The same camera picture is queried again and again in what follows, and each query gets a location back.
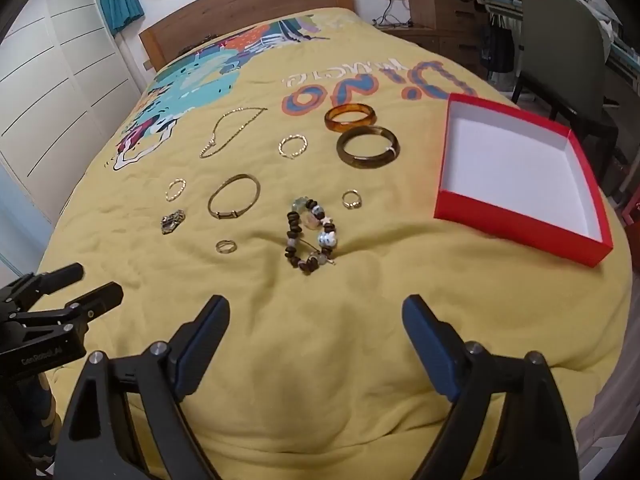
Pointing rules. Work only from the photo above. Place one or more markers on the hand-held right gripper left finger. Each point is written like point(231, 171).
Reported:
point(200, 355)

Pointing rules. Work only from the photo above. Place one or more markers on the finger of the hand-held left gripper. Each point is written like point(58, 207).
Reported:
point(97, 299)
point(60, 276)

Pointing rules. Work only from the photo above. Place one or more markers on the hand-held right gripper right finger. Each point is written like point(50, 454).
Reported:
point(430, 350)

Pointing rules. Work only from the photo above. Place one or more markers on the silver wristwatch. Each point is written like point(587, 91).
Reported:
point(172, 221)

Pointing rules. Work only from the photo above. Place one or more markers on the thin metal bangle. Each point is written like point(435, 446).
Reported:
point(227, 215)

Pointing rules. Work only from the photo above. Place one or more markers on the dark olive bangle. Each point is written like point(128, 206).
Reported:
point(365, 162)

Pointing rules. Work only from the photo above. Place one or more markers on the red cardboard box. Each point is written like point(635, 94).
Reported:
point(515, 170)

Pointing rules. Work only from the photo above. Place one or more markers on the yellow printed blanket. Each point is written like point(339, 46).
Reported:
point(350, 285)

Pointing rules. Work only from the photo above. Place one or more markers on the white wardrobe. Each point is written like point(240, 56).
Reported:
point(50, 85)

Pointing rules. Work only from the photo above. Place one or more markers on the amber bangle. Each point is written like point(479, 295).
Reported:
point(330, 119)

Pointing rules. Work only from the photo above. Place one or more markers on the dark tote bag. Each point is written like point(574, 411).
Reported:
point(497, 50)

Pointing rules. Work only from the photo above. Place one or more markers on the wooden headboard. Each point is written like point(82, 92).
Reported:
point(240, 5)

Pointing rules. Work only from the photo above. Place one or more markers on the grey-green chair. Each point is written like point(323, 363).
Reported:
point(560, 50)

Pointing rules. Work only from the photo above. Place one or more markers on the wooden dresser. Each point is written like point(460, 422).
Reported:
point(435, 5)

